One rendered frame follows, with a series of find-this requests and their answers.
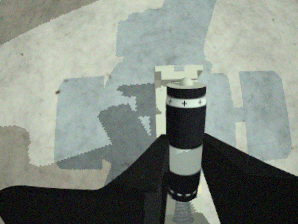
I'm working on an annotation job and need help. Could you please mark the black and white cylindrical battery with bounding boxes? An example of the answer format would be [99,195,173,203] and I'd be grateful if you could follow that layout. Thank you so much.
[166,77,206,202]

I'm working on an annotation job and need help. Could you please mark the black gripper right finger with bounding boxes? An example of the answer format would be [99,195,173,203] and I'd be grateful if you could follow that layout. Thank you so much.
[201,133,298,224]

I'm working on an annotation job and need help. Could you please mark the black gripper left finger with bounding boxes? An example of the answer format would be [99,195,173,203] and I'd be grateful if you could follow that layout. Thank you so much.
[0,135,170,224]

